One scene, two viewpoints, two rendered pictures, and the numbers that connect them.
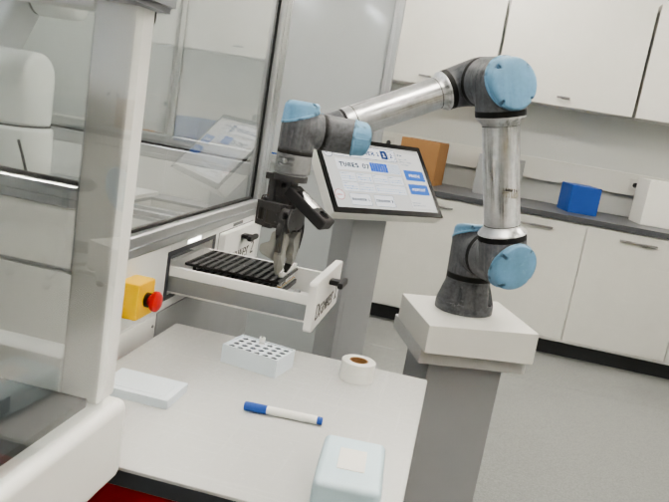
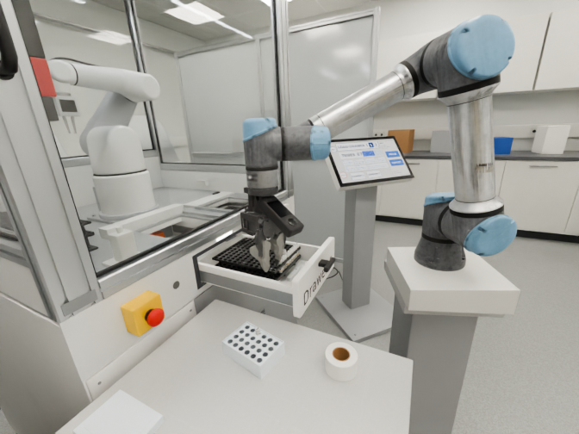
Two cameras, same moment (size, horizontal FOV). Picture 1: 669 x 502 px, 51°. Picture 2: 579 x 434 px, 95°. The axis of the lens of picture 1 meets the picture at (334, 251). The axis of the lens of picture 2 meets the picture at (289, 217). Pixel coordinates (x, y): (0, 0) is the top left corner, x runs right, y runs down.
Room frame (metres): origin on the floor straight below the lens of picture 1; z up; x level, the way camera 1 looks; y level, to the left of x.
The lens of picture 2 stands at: (0.92, -0.12, 1.27)
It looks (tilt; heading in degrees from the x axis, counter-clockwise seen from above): 19 degrees down; 17
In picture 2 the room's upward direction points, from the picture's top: 2 degrees counter-clockwise
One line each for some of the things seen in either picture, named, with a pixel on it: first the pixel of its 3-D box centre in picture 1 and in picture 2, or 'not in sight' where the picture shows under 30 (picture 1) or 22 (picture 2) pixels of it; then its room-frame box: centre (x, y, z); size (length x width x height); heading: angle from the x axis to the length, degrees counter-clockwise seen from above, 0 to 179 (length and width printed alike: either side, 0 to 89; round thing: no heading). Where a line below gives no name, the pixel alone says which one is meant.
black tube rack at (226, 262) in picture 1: (242, 278); (258, 261); (1.62, 0.20, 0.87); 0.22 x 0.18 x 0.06; 80
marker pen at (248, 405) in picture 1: (283, 412); not in sight; (1.14, 0.04, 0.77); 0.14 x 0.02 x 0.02; 85
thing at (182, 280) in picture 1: (238, 279); (256, 262); (1.62, 0.21, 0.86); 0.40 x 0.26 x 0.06; 80
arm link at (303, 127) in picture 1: (300, 127); (261, 144); (1.49, 0.11, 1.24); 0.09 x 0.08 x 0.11; 111
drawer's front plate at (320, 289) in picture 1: (324, 293); (316, 271); (1.59, 0.01, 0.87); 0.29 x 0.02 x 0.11; 170
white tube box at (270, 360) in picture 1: (258, 355); (253, 347); (1.37, 0.12, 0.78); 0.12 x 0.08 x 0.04; 70
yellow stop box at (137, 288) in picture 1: (136, 297); (145, 313); (1.31, 0.36, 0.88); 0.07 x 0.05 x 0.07; 170
